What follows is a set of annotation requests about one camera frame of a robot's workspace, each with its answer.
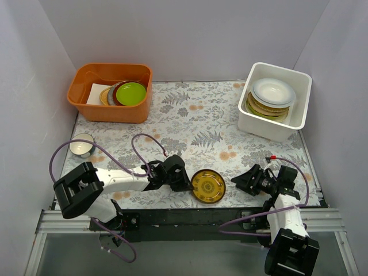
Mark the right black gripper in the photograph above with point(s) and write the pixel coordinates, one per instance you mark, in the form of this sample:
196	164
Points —
252	181

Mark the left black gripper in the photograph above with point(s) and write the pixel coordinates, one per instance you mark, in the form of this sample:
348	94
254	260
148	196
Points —
178	180

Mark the yellow brown patterned plate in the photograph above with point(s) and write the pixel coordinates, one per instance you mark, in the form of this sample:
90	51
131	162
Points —
208	186

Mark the beige green leaf plate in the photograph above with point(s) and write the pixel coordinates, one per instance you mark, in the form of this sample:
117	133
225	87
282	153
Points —
277	120

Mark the beige bird plate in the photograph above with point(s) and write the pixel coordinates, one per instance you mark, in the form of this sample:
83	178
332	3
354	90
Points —
264	111

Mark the woven bamboo tray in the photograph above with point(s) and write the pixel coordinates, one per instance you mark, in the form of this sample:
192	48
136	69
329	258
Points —
264	107

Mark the white scalloped plate front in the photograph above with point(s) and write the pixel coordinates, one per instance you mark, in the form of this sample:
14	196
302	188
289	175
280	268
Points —
273	89

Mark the white scalloped plate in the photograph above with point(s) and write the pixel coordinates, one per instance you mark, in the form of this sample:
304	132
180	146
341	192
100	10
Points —
273	89
273	103

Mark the green polka dot plate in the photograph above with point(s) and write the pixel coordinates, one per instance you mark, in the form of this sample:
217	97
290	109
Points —
251	110

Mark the white scalloped plate back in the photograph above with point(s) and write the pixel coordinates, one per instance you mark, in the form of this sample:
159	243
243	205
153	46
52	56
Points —
273	103

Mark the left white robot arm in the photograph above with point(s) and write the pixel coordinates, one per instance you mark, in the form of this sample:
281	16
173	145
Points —
82	191

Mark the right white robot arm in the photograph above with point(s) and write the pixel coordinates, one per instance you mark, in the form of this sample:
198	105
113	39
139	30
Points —
292	251

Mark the white plastic bin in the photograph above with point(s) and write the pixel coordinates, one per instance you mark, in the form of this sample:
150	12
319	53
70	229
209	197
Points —
295	121

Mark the lime green plate in bin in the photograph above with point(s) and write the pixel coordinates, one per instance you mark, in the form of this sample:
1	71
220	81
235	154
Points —
130	93

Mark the dark brown plate in bin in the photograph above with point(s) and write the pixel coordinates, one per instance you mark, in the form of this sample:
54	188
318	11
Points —
114	93

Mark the grey plate in bin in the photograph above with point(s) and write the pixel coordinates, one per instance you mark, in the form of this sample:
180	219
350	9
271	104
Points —
110	98

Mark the woven plate in bin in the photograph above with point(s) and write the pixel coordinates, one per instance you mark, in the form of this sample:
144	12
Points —
103	97

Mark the orange plastic bin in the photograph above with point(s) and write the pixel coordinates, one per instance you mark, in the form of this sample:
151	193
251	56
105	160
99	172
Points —
110	74

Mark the floral patterned table mat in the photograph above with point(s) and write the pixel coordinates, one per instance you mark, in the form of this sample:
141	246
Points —
198	121

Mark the white dark-rimmed bowl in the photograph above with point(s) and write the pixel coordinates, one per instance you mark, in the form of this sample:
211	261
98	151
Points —
83	147

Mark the white paper sheet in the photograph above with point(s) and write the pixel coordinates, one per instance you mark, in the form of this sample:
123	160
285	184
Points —
94	96

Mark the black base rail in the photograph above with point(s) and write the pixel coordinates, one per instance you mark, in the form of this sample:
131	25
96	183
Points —
143	225

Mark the aluminium frame rail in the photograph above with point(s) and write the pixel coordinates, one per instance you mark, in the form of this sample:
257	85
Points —
85	254

